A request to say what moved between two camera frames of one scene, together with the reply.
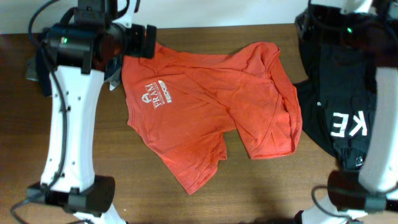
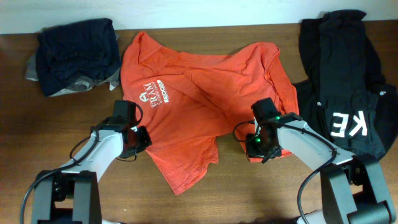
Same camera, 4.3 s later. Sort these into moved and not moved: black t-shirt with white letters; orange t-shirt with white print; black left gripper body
Moved: black left gripper body
Not moved: black t-shirt with white letters; orange t-shirt with white print
